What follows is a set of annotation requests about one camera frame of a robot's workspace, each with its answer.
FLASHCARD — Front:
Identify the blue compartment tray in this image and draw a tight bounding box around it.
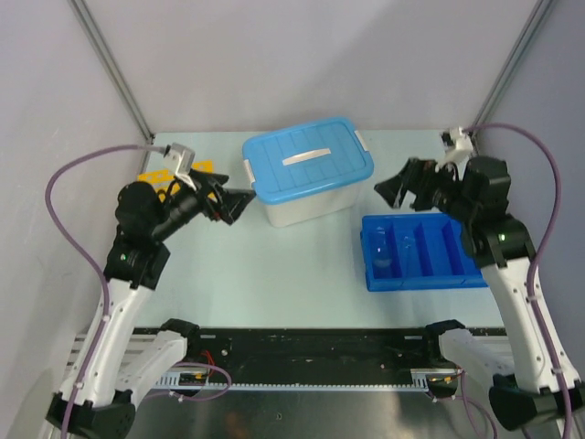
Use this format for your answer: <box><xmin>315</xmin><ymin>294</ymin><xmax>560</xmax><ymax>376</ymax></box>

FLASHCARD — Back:
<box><xmin>360</xmin><ymin>213</ymin><xmax>487</xmax><ymax>293</ymax></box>

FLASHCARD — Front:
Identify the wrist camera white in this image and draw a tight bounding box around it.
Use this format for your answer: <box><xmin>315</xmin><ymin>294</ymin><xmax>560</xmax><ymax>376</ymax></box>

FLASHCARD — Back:
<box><xmin>163</xmin><ymin>143</ymin><xmax>197</xmax><ymax>190</ymax></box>
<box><xmin>435</xmin><ymin>127</ymin><xmax>473</xmax><ymax>170</ymax></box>

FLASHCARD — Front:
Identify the blue plastic lid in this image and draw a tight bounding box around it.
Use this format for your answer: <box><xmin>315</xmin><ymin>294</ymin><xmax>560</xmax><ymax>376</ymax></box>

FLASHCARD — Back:
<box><xmin>242</xmin><ymin>117</ymin><xmax>374</xmax><ymax>205</ymax></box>

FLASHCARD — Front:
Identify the white plastic tub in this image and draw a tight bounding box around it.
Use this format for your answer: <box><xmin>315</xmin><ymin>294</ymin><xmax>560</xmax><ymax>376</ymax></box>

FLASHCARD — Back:
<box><xmin>241</xmin><ymin>132</ymin><xmax>374</xmax><ymax>229</ymax></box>

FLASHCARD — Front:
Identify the white cable duct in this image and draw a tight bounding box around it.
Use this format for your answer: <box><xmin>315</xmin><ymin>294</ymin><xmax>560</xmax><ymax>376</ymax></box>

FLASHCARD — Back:
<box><xmin>150</xmin><ymin>369</ymin><xmax>463</xmax><ymax>392</ymax></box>

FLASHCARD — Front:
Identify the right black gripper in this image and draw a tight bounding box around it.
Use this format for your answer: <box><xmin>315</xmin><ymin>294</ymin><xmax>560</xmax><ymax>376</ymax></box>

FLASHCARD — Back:
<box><xmin>375</xmin><ymin>157</ymin><xmax>477</xmax><ymax>224</ymax></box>

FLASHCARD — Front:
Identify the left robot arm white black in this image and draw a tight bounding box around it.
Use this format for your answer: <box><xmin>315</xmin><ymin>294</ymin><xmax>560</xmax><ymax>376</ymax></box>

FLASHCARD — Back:
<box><xmin>47</xmin><ymin>170</ymin><xmax>255</xmax><ymax>438</ymax></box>

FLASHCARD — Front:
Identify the yellow test tube rack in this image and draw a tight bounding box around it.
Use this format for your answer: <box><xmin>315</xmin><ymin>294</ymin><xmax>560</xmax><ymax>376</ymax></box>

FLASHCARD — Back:
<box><xmin>137</xmin><ymin>160</ymin><xmax>214</xmax><ymax>191</ymax></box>

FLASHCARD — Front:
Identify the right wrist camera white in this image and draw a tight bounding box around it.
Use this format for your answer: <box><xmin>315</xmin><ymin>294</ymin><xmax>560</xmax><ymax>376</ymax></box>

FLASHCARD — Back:
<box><xmin>435</xmin><ymin>127</ymin><xmax>473</xmax><ymax>170</ymax></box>

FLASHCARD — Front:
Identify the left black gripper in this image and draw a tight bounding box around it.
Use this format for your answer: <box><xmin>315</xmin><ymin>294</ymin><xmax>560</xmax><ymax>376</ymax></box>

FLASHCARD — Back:
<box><xmin>151</xmin><ymin>168</ymin><xmax>256</xmax><ymax>241</ymax></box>

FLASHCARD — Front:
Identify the clear watch glass dish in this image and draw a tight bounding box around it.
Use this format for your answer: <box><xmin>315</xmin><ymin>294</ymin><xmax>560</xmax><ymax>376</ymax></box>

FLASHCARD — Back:
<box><xmin>370</xmin><ymin>230</ymin><xmax>393</xmax><ymax>271</ymax></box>

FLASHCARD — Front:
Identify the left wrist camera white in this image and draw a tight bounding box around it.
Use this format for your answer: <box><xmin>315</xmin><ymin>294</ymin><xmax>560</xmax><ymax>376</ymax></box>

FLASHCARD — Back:
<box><xmin>163</xmin><ymin>143</ymin><xmax>197</xmax><ymax>190</ymax></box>

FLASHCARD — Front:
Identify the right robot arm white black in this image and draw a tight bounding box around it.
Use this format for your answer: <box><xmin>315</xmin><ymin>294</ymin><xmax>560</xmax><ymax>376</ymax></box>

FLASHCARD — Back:
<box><xmin>374</xmin><ymin>156</ymin><xmax>584</xmax><ymax>431</ymax></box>

